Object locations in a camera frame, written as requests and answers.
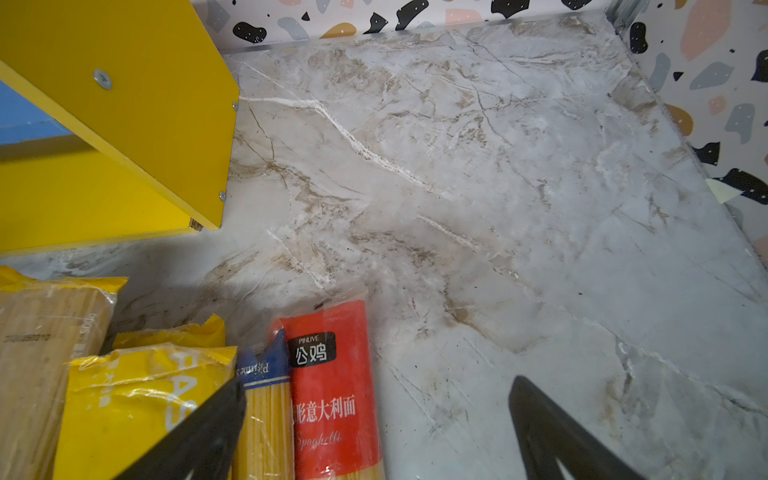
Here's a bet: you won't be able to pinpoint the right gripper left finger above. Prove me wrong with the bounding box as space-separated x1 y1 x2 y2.
118 378 247 480

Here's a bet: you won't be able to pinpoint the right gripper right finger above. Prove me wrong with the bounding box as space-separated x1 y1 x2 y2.
508 375 641 480

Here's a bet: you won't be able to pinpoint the yellow Pastatime bag tall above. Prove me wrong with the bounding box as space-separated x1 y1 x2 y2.
1 266 127 479

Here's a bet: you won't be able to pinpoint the yellow shelf pink blue boards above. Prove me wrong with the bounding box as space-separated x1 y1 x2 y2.
1 1 239 255

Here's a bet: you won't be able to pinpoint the blue-top spaghetti bag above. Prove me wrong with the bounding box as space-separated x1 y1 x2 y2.
232 329 295 479

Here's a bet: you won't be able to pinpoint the yellow Pastatime bag right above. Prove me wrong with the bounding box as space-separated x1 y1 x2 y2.
53 315 237 479

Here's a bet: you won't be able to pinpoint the red spaghetti bag far right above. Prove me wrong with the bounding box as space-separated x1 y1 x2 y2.
270 286 386 479

